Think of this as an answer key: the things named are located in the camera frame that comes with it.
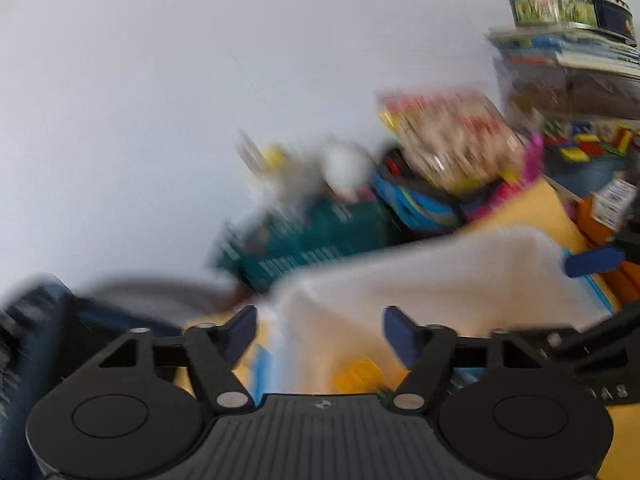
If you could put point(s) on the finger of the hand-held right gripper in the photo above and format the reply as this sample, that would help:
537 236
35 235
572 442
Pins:
595 262

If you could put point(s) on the pink plastic toy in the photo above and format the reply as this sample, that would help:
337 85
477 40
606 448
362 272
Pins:
532 160

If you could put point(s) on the blue striped pack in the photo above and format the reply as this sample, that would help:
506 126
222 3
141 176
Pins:
415 205

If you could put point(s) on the clear snack bag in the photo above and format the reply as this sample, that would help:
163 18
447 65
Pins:
450 135

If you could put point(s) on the white plastic bin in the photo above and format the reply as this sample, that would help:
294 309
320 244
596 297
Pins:
450 280

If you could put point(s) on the orange box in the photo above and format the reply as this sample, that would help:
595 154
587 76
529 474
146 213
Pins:
627 280

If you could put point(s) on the large yellow toy brick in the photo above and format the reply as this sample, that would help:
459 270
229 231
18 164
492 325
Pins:
357 377

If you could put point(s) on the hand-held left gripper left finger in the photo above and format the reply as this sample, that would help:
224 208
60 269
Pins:
240 328

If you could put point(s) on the small white carton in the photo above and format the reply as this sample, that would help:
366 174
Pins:
612 200

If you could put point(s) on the round printed tin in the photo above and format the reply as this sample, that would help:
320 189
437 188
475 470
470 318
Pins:
560 7

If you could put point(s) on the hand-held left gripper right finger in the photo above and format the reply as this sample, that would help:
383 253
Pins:
400 333

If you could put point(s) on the stack of books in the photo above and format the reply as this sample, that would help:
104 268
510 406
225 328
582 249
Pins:
575 50

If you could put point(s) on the white round object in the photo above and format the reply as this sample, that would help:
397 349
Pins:
345 165

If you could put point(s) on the yellow cloth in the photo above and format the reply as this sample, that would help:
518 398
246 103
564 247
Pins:
540 210

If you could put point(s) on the box of colourful blocks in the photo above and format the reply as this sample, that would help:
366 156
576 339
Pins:
590 170

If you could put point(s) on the teal box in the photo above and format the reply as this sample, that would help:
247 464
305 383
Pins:
310 250

